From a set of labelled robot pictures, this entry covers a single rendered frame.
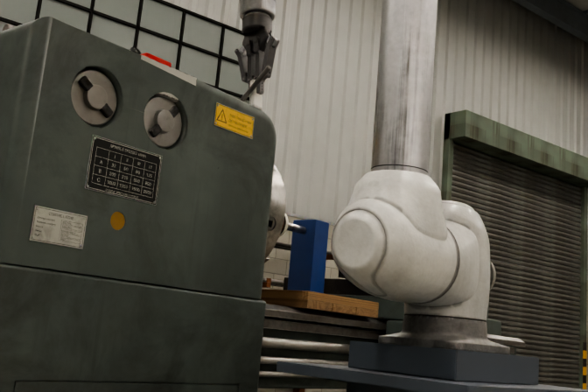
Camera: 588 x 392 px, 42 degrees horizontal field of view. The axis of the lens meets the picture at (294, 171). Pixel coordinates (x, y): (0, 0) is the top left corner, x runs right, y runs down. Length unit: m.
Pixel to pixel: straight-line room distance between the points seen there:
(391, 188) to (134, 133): 0.45
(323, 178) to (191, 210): 9.57
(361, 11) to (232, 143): 10.67
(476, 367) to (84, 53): 0.84
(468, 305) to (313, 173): 9.43
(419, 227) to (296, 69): 9.69
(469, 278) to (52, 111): 0.77
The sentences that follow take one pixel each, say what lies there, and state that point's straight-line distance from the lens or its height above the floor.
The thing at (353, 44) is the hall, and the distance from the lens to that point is 11.85.
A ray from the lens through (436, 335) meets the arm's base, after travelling 1.42.
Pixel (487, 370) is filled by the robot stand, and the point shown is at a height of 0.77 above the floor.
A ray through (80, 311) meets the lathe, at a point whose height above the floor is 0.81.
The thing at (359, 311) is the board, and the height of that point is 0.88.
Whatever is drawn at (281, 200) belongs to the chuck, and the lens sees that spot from 1.77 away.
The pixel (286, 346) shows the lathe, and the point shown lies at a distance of 1.79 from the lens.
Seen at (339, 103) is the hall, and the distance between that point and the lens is 11.40.
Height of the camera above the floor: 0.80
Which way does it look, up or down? 12 degrees up
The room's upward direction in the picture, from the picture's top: 5 degrees clockwise
